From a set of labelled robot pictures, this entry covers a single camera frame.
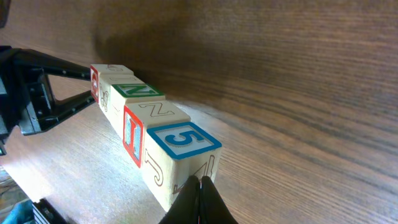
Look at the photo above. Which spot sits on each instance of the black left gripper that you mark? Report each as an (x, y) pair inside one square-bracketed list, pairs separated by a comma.
[(26, 101)]

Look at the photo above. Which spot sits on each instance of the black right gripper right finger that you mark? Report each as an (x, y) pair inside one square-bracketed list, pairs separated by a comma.
[(212, 209)]

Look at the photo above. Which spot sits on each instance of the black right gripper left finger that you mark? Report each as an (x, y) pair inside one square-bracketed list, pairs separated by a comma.
[(185, 208)]

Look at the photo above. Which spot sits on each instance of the yellow bordered wooden block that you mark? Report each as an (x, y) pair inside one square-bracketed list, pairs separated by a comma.
[(174, 152)]

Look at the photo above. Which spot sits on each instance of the red bordered wooden block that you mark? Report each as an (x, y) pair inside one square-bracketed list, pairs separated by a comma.
[(122, 94)]

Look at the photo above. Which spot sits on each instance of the seated person in background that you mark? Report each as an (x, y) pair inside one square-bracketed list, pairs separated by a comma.
[(22, 213)]

